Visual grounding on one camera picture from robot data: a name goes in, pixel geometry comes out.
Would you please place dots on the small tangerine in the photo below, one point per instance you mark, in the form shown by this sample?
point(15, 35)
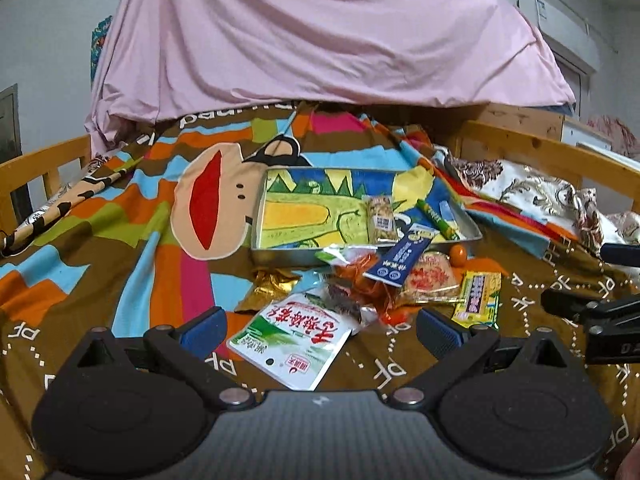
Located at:
point(458, 255)

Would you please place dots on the rice cracker packet red print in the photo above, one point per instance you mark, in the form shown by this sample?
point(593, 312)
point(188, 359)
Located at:
point(432, 280)

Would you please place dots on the colourful cartoon printed blanket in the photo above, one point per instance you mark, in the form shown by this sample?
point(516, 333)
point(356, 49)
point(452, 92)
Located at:
point(125, 210)

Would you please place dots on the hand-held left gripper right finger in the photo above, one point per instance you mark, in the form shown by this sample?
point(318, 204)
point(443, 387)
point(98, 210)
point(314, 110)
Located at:
point(440, 332)

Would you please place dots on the green tube snack stick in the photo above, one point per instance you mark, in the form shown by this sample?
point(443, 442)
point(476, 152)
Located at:
point(437, 219)

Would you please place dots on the green yellow snack packet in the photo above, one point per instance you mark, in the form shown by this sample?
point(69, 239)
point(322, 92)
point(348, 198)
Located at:
point(332, 255)

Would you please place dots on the clear-wrapped granola bar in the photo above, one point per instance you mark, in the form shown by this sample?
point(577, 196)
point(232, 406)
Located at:
point(382, 220)

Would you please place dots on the pink bed sheet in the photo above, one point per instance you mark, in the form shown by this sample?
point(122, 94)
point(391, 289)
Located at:
point(325, 35)

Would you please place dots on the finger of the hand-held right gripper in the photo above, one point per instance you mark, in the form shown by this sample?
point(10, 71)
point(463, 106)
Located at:
point(570, 302)
point(620, 252)

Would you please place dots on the wooden bed frame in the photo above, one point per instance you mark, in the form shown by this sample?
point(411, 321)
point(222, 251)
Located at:
point(480, 142)

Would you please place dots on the yellow flat snack packet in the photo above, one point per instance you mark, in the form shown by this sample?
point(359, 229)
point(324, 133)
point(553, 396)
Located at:
point(477, 297)

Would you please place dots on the giraffe print cloth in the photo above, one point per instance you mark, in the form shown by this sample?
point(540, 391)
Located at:
point(60, 205)

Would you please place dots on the white air conditioner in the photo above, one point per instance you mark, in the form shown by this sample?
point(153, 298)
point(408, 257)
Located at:
point(560, 25)

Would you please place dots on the white cabinet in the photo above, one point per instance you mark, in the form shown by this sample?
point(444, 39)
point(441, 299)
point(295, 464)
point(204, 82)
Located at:
point(580, 132)

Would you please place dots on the metal tray with colourful print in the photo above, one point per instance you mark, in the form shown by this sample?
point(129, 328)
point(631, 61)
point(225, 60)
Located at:
point(300, 210)

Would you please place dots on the white snack packet green leaves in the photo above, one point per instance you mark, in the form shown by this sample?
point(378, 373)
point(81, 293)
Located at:
point(290, 340)

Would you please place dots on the pink floral cloth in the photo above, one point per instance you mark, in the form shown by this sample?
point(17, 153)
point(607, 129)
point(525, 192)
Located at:
point(617, 132)

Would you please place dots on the dark red snack packet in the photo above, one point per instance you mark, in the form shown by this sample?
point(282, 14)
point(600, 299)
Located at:
point(345, 300)

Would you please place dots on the white brown floral cloth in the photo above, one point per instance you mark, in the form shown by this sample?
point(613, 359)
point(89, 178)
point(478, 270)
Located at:
point(540, 190)

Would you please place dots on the teal patterned cloth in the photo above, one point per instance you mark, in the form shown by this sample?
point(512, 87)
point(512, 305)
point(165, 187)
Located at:
point(100, 42)

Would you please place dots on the dark blue stick packet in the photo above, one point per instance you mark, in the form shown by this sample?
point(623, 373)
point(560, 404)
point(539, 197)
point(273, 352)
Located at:
point(400, 255)

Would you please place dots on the grey door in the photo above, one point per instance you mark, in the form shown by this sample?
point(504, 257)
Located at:
point(9, 120)

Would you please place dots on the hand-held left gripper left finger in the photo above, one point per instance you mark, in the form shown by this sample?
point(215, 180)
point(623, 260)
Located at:
point(205, 332)

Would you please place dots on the orange clear-wrapped snack packet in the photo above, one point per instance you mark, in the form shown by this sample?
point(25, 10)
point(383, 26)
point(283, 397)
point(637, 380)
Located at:
point(360, 272)

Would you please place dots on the gold foil snack packet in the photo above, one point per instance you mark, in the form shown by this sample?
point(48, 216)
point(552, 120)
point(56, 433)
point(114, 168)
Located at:
point(267, 287)

